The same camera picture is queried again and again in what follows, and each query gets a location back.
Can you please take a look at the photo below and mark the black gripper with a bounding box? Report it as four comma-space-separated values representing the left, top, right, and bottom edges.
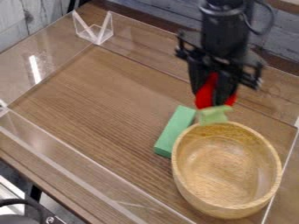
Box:
175, 30, 266, 106

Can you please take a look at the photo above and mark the red plush fruit green leaf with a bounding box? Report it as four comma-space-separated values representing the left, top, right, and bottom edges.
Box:
194, 72, 238, 126

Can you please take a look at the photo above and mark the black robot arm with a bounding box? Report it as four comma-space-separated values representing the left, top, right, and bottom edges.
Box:
175, 0, 265, 109

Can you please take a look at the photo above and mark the green rectangular block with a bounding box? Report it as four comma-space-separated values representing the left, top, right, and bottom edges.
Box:
154, 106, 197, 158

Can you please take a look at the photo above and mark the wooden bowl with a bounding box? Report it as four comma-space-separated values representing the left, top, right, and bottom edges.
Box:
173, 122, 284, 220

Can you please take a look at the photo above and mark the black table leg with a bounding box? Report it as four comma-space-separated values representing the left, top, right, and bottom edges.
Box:
30, 185, 43, 201

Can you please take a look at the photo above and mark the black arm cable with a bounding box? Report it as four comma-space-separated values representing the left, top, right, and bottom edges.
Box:
245, 0, 277, 37

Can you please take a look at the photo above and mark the clear acrylic tray wall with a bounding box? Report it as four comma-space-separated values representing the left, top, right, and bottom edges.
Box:
0, 105, 195, 224

